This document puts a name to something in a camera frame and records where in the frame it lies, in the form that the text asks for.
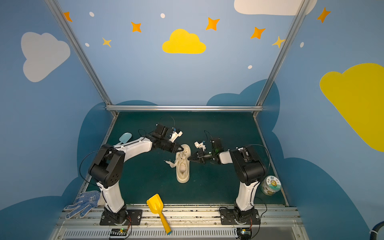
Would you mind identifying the white canvas sneaker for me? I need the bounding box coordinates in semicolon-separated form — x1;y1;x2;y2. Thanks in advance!
175;144;191;184

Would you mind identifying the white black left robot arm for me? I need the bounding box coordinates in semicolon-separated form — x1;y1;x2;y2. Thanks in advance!
89;137;185;226

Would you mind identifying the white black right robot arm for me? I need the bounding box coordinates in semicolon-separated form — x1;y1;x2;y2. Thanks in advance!
188;145;268;225

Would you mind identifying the light blue toy spatula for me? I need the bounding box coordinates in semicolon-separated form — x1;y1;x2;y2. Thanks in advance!
118;133;133;145

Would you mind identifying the yellow toy shovel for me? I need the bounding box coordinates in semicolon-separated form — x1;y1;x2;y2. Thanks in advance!
147;194;172;235

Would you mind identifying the round tin can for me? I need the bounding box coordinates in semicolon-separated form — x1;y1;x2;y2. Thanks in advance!
261;176;282;196

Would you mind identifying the back horizontal aluminium bar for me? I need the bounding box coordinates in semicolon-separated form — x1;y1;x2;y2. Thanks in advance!
106;105;263;112

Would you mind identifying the right green circuit board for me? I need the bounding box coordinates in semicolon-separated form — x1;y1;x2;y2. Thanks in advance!
236;228;252;240

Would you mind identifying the green circuit board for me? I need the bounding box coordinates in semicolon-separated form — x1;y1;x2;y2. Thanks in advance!
109;228;128;240
236;228;252;240

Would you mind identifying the blue dotted work glove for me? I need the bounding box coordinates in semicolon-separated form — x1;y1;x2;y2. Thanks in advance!
64;191;101;219

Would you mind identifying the left green circuit board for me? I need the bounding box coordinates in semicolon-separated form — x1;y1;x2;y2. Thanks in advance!
109;228;128;240

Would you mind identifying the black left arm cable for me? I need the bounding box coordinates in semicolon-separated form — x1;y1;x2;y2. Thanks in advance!
78;148;106;188

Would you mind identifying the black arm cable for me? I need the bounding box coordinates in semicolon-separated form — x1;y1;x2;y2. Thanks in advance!
78;148;106;188
248;143;272;175

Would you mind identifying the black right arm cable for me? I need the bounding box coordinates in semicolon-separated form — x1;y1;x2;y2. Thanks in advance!
248;143;272;175

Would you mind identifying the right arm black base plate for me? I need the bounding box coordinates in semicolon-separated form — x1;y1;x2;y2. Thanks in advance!
219;207;261;225

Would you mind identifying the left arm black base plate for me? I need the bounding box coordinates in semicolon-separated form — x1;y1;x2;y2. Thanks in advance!
100;208;143;226

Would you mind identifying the right side aluminium floor rail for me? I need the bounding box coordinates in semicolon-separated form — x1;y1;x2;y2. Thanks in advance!
252;111;290;207

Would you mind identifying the aluminium floor rail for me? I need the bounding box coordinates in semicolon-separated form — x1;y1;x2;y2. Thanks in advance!
252;111;290;207
76;109;119;196

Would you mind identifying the aluminium front rail platform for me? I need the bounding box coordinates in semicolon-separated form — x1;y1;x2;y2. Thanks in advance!
50;204;309;240

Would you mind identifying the left side aluminium floor rail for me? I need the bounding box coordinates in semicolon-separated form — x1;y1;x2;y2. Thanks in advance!
76;109;119;196

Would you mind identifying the right aluminium frame post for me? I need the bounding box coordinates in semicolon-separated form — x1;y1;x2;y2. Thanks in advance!
255;0;311;112

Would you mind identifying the aluminium frame post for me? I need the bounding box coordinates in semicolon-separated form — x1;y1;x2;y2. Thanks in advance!
45;0;113;105
255;0;311;112

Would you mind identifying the dark hose bottom right corner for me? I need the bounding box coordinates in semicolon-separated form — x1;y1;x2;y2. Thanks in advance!
369;221;384;240

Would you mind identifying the left aluminium frame post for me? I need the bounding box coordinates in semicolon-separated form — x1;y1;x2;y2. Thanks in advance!
45;0;113;105

